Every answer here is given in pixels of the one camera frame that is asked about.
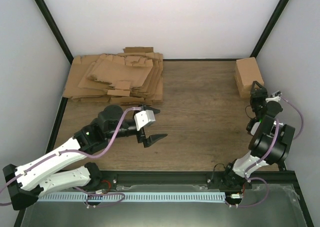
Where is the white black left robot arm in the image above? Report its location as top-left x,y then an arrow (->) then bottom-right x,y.
2,104 -> 166,211

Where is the folded brown cardboard box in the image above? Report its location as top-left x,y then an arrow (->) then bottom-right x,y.
234,74 -> 251,99

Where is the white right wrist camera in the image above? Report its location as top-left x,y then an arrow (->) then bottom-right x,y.
265,91 -> 282,103

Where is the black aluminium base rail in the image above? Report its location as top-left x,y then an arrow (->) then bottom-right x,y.
101,170 -> 299,191

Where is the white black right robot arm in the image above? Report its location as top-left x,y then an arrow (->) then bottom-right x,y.
221,80 -> 295,189

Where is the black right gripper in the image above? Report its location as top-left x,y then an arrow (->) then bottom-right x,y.
250,81 -> 268,119

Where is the black corner frame post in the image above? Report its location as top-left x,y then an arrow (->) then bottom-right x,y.
34,0 -> 74,64
250,0 -> 290,58

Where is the stack of flat cardboard blanks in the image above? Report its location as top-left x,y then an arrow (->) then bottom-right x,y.
63,47 -> 164,106

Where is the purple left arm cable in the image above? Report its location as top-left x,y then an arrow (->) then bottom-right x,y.
0,106 -> 143,209

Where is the black left corner frame post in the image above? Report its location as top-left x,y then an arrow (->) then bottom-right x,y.
34,0 -> 74,64

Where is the clear acrylic front plate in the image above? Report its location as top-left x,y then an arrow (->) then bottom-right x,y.
20,184 -> 314,227

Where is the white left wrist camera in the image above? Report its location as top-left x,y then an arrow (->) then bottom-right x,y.
133,110 -> 156,131

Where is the brown cardboard box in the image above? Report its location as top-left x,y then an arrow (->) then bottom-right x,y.
234,74 -> 251,99
235,57 -> 264,87

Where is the light blue slotted strip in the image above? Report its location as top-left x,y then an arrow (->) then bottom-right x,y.
38,192 -> 226,203

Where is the black right corner frame post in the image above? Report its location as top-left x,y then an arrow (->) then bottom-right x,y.
250,0 -> 290,58

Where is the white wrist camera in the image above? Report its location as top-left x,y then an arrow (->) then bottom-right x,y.
265,91 -> 282,103
133,110 -> 156,131

